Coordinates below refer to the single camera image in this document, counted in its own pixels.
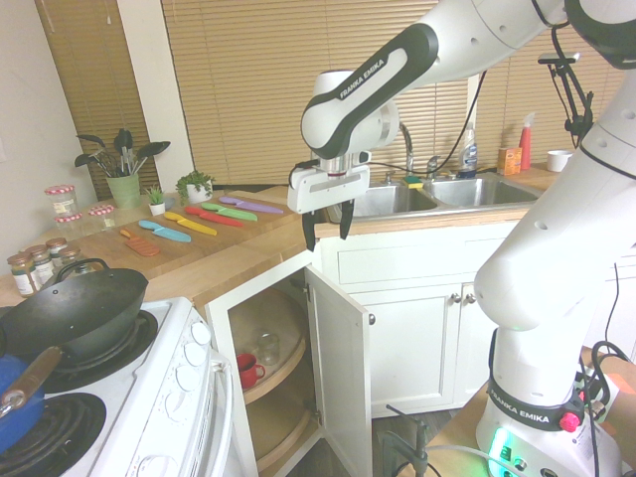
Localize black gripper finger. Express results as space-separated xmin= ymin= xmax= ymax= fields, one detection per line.
xmin=302 ymin=210 xmax=320 ymax=253
xmin=339 ymin=200 xmax=356 ymax=241

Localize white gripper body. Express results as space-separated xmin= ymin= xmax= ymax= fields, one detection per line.
xmin=286 ymin=162 xmax=372 ymax=216

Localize white corner cabinet door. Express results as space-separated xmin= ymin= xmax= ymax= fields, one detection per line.
xmin=304 ymin=265 xmax=375 ymax=477

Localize white kitchen base cabinet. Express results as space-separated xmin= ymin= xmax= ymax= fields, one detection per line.
xmin=205 ymin=221 xmax=536 ymax=477

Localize wide white sink cabinet door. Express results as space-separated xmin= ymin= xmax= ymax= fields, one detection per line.
xmin=347 ymin=282 xmax=464 ymax=406

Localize narrow white sink cabinet door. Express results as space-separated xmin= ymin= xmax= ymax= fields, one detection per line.
xmin=459 ymin=283 xmax=499 ymax=404

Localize wooden cutting board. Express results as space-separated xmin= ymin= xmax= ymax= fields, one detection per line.
xmin=74 ymin=218 xmax=213 ymax=280
xmin=163 ymin=190 xmax=300 ymax=250

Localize purple knife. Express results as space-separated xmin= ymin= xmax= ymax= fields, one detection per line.
xmin=219 ymin=196 xmax=284 ymax=215

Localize green knife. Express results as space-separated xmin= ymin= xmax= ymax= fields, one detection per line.
xmin=201 ymin=202 xmax=259 ymax=223

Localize chrome faucet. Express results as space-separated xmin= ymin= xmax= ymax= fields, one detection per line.
xmin=397 ymin=121 xmax=417 ymax=184

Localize red knife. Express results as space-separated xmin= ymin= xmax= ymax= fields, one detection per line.
xmin=184 ymin=206 xmax=245 ymax=229

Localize wooden lazy susan shelf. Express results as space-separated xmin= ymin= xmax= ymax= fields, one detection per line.
xmin=245 ymin=392 xmax=325 ymax=473
xmin=231 ymin=287 xmax=307 ymax=406

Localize yellow knife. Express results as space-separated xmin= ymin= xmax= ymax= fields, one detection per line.
xmin=163 ymin=211 xmax=219 ymax=238

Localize bushy plant in white pot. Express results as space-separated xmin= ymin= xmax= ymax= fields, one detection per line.
xmin=176 ymin=170 xmax=217 ymax=206

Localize clear glass jar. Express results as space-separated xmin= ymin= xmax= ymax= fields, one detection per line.
xmin=255 ymin=332 xmax=281 ymax=367

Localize stainless steel double sink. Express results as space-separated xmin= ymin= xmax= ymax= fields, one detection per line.
xmin=325 ymin=171 xmax=544 ymax=226

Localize clear dish soap bottle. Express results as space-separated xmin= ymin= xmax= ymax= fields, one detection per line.
xmin=456 ymin=121 xmax=480 ymax=180

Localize wide wooden window blind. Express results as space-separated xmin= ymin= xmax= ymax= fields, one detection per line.
xmin=161 ymin=0 xmax=636 ymax=189

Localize teal knife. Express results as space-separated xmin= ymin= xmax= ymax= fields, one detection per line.
xmin=137 ymin=219 xmax=193 ymax=243

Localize red mug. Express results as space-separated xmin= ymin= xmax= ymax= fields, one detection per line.
xmin=236 ymin=353 xmax=267 ymax=390

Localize spiky plant in white pot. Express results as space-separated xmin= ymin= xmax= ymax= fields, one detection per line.
xmin=143 ymin=184 xmax=168 ymax=217

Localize orange knife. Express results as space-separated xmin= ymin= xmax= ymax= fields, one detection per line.
xmin=118 ymin=228 xmax=162 ymax=258

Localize orange cardboard box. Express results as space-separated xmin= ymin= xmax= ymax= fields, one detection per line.
xmin=497 ymin=146 xmax=524 ymax=177

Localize black kitchen utensil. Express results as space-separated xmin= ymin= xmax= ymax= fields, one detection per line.
xmin=76 ymin=133 xmax=116 ymax=173
xmin=112 ymin=127 xmax=135 ymax=176
xmin=132 ymin=140 xmax=172 ymax=176
xmin=74 ymin=152 xmax=113 ymax=176

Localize green utensil holder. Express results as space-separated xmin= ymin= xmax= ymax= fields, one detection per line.
xmin=105 ymin=172 xmax=143 ymax=210

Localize red spray bottle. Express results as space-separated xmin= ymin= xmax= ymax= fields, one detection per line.
xmin=518 ymin=111 xmax=539 ymax=172

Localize short checkered lid glass jar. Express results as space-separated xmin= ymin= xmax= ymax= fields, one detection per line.
xmin=87 ymin=205 xmax=117 ymax=233
xmin=53 ymin=213 xmax=84 ymax=240

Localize white electric stove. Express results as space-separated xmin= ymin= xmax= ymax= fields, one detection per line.
xmin=0 ymin=296 xmax=249 ymax=477

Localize black coil burner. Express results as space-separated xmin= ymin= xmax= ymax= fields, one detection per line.
xmin=43 ymin=310 xmax=160 ymax=394
xmin=0 ymin=392 xmax=108 ymax=469

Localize black metal clamp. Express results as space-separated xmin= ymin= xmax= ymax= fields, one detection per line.
xmin=375 ymin=402 xmax=431 ymax=477

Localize brown lid spice jar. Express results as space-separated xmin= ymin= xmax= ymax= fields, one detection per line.
xmin=45 ymin=237 xmax=69 ymax=269
xmin=58 ymin=246 xmax=83 ymax=272
xmin=25 ymin=243 xmax=55 ymax=287
xmin=6 ymin=252 xmax=39 ymax=298

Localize glass jars with red lids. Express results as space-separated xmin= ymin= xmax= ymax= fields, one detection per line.
xmin=44 ymin=184 xmax=80 ymax=220

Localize narrow wooden window blind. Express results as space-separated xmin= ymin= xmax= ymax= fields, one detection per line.
xmin=34 ymin=0 xmax=161 ymax=201

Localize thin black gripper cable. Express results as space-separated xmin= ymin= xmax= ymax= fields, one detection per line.
xmin=368 ymin=69 xmax=489 ymax=176

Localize black wok with wooden handle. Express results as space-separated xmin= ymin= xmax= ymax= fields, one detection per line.
xmin=0 ymin=257 xmax=150 ymax=419

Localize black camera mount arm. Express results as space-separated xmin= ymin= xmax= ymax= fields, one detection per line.
xmin=549 ymin=24 xmax=596 ymax=148

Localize black camera on mount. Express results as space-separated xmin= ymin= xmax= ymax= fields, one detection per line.
xmin=538 ymin=51 xmax=581 ymax=66

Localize black base cable bundle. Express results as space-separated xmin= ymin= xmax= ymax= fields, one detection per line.
xmin=574 ymin=261 xmax=636 ymax=448

